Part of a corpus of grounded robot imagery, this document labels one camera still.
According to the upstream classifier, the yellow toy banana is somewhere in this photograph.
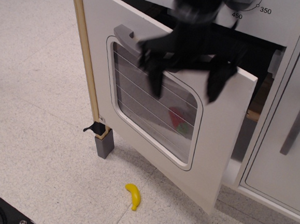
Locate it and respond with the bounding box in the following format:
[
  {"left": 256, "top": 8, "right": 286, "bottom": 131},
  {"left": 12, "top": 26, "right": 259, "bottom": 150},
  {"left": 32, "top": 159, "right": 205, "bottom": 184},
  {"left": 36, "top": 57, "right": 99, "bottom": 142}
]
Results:
[{"left": 125, "top": 183, "right": 141, "bottom": 211}]

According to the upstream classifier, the dark grey oven tray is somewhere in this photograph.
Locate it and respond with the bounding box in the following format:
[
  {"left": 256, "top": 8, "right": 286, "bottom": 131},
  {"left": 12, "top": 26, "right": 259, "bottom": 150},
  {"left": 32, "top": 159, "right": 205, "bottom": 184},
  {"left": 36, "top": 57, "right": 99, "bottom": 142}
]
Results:
[{"left": 173, "top": 5, "right": 281, "bottom": 77}]

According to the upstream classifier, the red green toy pepper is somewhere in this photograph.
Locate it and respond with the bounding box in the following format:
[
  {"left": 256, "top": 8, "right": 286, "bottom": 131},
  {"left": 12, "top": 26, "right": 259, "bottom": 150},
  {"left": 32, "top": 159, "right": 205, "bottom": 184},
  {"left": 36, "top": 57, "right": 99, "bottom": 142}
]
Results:
[{"left": 168, "top": 107, "right": 190, "bottom": 135}]

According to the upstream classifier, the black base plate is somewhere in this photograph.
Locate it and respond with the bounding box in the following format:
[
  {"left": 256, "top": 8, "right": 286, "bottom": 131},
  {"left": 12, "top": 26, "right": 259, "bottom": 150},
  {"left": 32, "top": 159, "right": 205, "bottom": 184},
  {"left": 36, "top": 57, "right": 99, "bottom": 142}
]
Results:
[{"left": 0, "top": 197, "right": 36, "bottom": 224}]

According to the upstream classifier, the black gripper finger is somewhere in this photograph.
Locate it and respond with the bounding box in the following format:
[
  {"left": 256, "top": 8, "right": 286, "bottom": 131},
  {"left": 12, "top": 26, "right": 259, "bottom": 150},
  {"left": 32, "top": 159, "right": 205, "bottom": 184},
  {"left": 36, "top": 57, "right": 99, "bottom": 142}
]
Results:
[
  {"left": 148, "top": 66, "right": 164, "bottom": 98},
  {"left": 206, "top": 62, "right": 237, "bottom": 103}
]

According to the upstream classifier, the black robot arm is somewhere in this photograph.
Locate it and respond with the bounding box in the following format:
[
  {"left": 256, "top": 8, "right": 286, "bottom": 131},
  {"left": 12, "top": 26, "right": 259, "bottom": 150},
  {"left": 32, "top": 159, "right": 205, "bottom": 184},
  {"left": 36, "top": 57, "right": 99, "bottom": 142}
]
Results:
[{"left": 138, "top": 0, "right": 246, "bottom": 102}]

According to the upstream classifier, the grey oven door handle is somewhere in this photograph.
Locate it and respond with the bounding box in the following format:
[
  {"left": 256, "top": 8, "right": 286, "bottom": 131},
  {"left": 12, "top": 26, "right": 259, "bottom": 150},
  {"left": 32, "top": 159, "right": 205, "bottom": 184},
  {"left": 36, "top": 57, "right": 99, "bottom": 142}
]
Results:
[{"left": 110, "top": 23, "right": 178, "bottom": 70}]

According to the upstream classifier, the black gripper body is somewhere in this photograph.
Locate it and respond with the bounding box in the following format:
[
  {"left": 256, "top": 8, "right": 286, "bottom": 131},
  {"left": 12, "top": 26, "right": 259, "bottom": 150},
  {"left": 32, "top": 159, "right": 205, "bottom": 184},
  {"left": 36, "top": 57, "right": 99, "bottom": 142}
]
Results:
[{"left": 138, "top": 22, "right": 246, "bottom": 77}]

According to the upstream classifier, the white toy kitchen cabinet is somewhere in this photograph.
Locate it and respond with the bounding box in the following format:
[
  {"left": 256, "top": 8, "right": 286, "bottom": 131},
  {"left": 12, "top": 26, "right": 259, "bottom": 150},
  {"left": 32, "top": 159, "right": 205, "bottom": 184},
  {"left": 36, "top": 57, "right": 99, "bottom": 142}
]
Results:
[{"left": 74, "top": 0, "right": 300, "bottom": 222}]

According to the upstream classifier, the white oven door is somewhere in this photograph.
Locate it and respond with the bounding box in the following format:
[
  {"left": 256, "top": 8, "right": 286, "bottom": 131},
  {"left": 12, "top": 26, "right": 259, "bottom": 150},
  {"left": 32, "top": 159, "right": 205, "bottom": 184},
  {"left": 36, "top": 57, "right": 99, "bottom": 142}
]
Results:
[{"left": 82, "top": 0, "right": 257, "bottom": 213}]

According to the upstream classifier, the silver cupboard door handle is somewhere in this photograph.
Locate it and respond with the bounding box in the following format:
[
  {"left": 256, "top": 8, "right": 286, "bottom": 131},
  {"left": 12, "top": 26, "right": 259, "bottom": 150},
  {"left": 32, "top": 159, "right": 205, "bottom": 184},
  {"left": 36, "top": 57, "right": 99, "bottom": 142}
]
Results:
[{"left": 279, "top": 86, "right": 300, "bottom": 157}]

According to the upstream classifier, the grey cabinet foot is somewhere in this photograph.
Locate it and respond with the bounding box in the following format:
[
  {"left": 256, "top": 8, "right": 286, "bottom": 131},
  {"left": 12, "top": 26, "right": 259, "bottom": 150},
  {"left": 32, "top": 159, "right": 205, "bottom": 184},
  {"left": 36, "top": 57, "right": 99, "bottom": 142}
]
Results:
[{"left": 95, "top": 130, "right": 115, "bottom": 159}]

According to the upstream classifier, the white cupboard door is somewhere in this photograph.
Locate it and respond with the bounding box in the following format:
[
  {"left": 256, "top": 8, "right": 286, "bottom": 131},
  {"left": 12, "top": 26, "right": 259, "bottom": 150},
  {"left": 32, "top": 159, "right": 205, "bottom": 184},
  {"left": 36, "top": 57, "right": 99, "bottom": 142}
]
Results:
[{"left": 242, "top": 53, "right": 300, "bottom": 216}]

